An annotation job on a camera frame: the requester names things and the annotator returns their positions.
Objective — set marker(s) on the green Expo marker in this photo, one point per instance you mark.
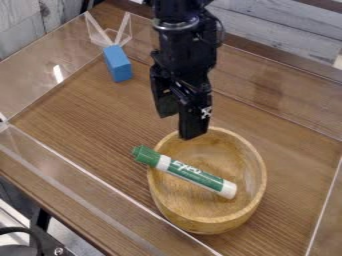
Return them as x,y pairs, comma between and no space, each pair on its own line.
185,171

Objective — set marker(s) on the black metal table bracket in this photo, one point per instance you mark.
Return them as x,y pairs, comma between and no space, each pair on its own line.
51,246

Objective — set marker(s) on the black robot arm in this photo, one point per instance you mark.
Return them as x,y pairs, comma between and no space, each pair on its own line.
179,9

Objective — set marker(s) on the clear acrylic tray wall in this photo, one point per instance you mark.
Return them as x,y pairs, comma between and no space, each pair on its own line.
71,122

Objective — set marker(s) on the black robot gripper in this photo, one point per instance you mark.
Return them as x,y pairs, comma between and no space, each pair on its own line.
183,61

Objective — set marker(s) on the brown wooden bowl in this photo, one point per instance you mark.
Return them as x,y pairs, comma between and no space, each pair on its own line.
226,155

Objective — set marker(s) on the blue rectangular block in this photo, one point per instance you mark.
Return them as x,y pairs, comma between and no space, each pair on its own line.
118,63

